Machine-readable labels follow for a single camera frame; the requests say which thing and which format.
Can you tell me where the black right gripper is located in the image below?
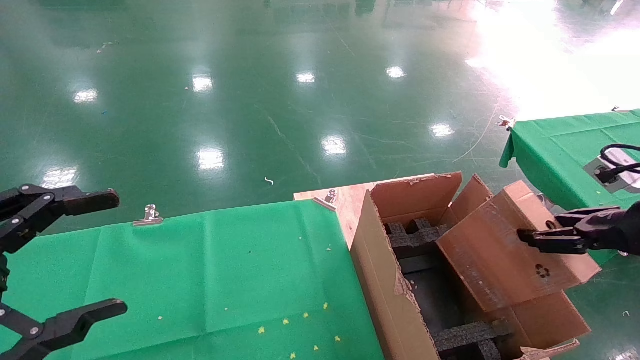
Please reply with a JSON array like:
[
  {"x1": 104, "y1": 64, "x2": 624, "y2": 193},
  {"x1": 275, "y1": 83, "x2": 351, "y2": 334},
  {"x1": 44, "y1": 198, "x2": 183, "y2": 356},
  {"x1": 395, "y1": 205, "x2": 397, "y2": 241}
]
[{"x1": 516, "y1": 201, "x2": 640, "y2": 256}]

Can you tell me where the green tablecloth with clips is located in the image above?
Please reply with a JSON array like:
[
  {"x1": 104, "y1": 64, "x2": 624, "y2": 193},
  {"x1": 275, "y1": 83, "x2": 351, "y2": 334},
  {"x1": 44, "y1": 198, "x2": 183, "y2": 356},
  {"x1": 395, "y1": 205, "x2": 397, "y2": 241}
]
[{"x1": 0, "y1": 199, "x2": 386, "y2": 360}]

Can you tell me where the large open cardboard carton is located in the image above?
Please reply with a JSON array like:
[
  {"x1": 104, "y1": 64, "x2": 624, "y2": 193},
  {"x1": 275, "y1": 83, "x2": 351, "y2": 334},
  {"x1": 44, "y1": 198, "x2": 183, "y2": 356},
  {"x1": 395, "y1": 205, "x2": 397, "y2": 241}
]
[{"x1": 347, "y1": 171, "x2": 592, "y2": 360}]

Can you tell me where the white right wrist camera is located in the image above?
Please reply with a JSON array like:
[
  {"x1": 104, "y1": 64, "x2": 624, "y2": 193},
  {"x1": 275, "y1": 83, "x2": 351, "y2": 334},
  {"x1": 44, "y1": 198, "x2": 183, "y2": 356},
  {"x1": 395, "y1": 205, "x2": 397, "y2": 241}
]
[{"x1": 582, "y1": 150, "x2": 640, "y2": 195}]

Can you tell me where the black foam insert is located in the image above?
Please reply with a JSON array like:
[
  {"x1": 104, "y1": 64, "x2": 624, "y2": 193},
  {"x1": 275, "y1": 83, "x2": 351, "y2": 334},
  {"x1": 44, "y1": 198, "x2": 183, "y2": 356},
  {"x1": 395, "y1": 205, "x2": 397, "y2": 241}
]
[
  {"x1": 384, "y1": 217, "x2": 451, "y2": 261},
  {"x1": 432, "y1": 320, "x2": 516, "y2": 360}
]

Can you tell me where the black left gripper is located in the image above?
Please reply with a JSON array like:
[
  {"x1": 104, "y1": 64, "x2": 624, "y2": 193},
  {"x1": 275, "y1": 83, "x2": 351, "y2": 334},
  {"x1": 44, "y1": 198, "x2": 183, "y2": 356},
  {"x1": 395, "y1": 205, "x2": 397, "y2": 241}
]
[{"x1": 0, "y1": 184, "x2": 128, "y2": 360}]

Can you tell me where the small brown cardboard box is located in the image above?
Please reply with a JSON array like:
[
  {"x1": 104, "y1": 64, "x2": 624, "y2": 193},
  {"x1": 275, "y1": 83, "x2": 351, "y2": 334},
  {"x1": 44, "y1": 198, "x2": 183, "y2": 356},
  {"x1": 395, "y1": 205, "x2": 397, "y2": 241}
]
[{"x1": 436, "y1": 180, "x2": 602, "y2": 313}]

